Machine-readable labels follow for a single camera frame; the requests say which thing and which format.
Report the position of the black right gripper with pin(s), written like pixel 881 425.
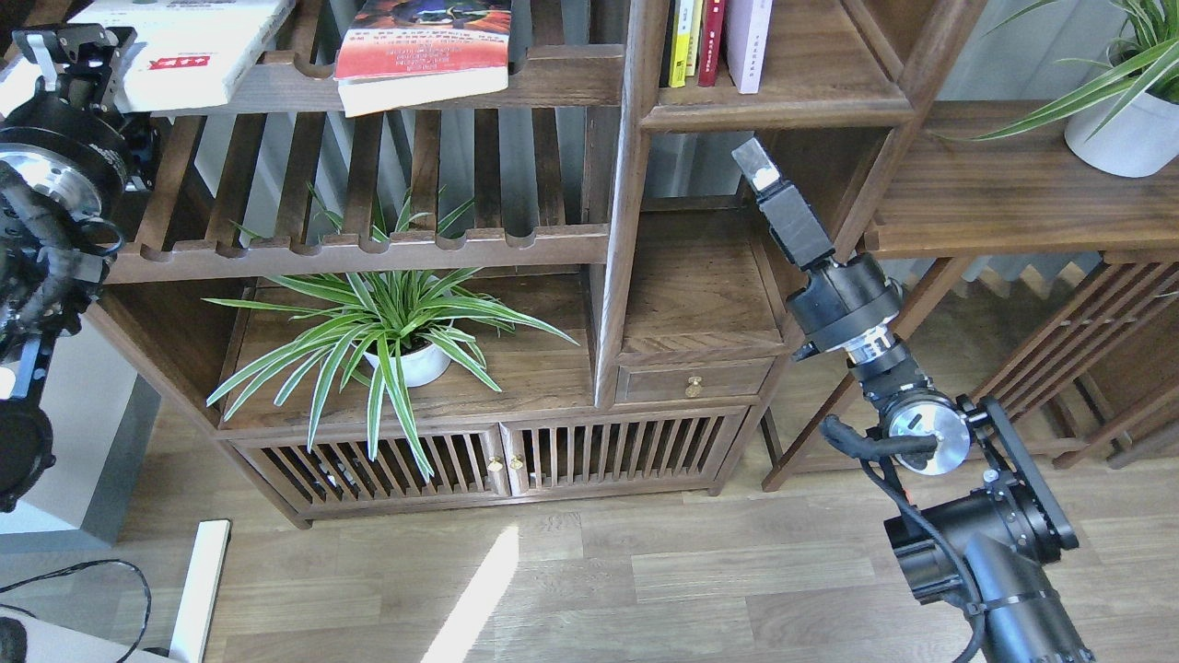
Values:
pixel 844 306

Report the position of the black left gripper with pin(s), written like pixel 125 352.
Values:
pixel 69 140

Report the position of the large white book red stamp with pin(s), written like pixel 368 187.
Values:
pixel 186 54

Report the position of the pale lilac white book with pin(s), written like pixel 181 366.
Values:
pixel 745 40

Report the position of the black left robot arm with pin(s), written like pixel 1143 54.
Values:
pixel 53 269

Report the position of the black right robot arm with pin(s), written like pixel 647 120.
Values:
pixel 984 553

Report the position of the cream thin upright book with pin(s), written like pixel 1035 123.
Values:
pixel 694 38

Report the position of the dark red upright book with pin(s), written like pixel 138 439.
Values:
pixel 711 42

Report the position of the yellow upright book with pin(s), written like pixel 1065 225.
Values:
pixel 680 39

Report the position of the dark wooden bookshelf cabinet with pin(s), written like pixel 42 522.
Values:
pixel 541 186

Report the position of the small drawer brass knob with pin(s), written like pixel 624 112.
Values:
pixel 692 381

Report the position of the red orange cover book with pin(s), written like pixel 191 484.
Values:
pixel 398 54

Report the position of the right slatted cabinet door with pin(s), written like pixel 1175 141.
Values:
pixel 617 454

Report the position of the slatted cabinet door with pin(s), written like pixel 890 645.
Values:
pixel 336 477
pixel 617 454

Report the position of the potted plant white pot right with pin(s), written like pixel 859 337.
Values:
pixel 1123 120

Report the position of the spider plant white pot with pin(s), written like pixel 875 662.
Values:
pixel 365 327

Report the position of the wooden side table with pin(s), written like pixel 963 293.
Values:
pixel 955 202

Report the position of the left slatted cabinet door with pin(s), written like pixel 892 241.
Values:
pixel 336 477

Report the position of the white table leg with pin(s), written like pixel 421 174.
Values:
pixel 199 594

